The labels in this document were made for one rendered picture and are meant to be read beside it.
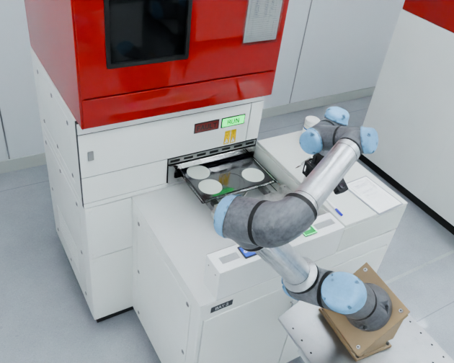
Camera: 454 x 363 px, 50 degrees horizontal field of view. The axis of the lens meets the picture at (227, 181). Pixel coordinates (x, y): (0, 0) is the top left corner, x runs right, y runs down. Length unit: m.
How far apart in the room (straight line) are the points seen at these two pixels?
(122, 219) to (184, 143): 0.43
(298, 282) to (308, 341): 0.27
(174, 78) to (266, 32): 0.40
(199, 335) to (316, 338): 0.43
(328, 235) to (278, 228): 0.73
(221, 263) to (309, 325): 0.36
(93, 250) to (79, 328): 0.58
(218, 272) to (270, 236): 0.49
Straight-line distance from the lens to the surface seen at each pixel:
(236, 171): 2.13
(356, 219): 1.94
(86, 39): 1.61
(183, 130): 1.99
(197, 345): 1.88
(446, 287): 3.31
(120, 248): 2.26
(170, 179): 2.09
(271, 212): 1.15
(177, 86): 1.81
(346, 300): 1.45
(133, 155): 1.95
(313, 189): 1.22
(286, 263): 1.39
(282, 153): 2.18
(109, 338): 2.61
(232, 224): 1.20
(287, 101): 4.46
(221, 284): 1.65
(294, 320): 1.71
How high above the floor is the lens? 2.16
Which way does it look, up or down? 38 degrees down
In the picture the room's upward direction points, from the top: 8 degrees clockwise
